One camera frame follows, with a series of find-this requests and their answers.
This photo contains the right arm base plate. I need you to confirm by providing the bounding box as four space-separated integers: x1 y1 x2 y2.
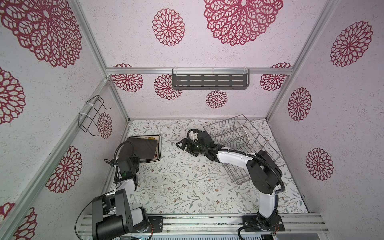
242 215 285 232

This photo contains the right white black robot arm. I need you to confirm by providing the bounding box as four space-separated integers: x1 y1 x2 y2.
176 129 285 220

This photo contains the black wire wall basket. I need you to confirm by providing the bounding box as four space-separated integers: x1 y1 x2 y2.
78 95 112 137

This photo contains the dark square floral plate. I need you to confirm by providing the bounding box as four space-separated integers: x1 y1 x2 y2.
127 135 162 164

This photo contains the aluminium mounting rail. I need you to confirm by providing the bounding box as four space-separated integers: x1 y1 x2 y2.
77 212 330 236

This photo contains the grey slotted wall shelf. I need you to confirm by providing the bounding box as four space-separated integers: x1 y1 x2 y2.
171 69 250 90

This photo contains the grey round plate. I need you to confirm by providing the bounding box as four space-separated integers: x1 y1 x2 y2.
235 120 250 144

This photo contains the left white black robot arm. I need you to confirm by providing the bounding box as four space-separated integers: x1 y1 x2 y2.
92 155 150 240

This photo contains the chrome wire dish rack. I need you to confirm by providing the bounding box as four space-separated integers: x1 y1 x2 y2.
204 115 288 177

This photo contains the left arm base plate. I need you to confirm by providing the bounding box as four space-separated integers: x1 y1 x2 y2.
134 216 164 233

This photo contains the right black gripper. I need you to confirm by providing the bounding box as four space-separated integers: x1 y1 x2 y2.
176 138 208 156

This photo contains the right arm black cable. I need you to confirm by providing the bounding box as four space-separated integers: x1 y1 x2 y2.
186 128 286 240

